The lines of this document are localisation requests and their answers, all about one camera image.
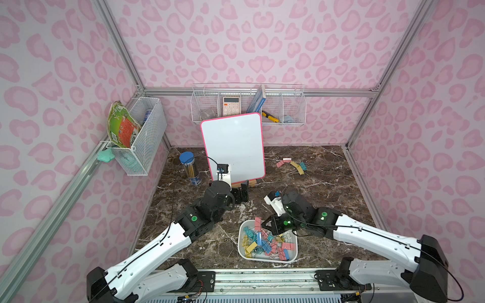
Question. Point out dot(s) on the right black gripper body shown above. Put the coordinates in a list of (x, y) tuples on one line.
[(273, 222)]

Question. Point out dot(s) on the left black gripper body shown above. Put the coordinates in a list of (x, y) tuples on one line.
[(242, 191)]

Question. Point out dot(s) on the white plastic storage tray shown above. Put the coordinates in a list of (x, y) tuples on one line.
[(258, 244)]

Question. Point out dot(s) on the teal binder clip lone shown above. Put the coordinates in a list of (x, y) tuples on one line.
[(249, 233)]

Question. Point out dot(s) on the yellow binder clip pile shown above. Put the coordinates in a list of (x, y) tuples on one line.
[(249, 249)]

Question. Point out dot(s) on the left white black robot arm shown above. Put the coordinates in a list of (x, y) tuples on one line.
[(135, 280)]

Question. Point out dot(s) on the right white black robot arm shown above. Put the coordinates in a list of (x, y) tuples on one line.
[(417, 264)]

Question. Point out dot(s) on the teal binder clip upper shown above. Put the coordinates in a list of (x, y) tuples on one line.
[(303, 166)]

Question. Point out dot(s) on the wooden whiteboard stand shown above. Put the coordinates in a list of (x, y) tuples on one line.
[(248, 183)]

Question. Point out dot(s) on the pink framed whiteboard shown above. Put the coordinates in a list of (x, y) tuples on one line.
[(238, 142)]

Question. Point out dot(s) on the blue lid pencil tube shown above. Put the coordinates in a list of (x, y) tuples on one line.
[(187, 159)]

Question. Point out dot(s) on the yellow black utility knife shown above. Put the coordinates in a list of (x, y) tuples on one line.
[(270, 117)]

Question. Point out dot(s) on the light blue cloth in basket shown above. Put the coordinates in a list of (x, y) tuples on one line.
[(288, 119)]

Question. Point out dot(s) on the blue book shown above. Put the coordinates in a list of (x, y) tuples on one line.
[(258, 100)]

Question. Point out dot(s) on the white calculator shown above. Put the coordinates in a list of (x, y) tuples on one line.
[(231, 106)]

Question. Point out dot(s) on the left white mesh basket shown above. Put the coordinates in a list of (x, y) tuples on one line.
[(137, 160)]

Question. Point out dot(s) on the green red snack packet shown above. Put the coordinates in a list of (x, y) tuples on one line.
[(122, 128)]

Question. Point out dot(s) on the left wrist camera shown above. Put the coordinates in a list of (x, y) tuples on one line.
[(223, 173)]

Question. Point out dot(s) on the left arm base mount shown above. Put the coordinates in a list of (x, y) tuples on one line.
[(204, 280)]

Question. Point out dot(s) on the back white wire basket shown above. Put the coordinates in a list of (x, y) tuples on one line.
[(281, 100)]

